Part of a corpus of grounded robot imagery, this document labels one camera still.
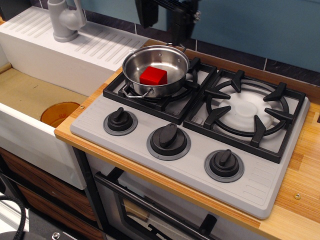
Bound oven door with handle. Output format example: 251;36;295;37
93;167;262;240

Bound grey toy stove top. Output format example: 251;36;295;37
69;47;311;220

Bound white toy sink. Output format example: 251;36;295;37
0;6;147;190

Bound black braided cable foreground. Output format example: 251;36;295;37
0;195;26;240

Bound black burner grate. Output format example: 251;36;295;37
103;57;217;125
183;69;310;164

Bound stainless steel pan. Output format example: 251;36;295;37
122;45;190;99

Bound grey toy faucet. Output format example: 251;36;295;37
47;0;87;43

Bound black left stove knob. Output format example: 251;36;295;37
103;107;138;136

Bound black right burner grate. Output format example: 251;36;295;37
183;69;310;164

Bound black left burner grate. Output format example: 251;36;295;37
103;57;217;125

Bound wooden drawer fronts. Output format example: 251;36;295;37
0;149;104;240

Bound black stove knob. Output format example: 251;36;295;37
146;123;191;161
204;149;245;183
103;107;138;136

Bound red cube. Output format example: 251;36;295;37
139;66;168;86

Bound black right stove knob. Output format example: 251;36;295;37
204;149;245;183

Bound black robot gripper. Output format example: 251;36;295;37
135;0;201;46

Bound black middle stove knob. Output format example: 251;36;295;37
146;123;191;161

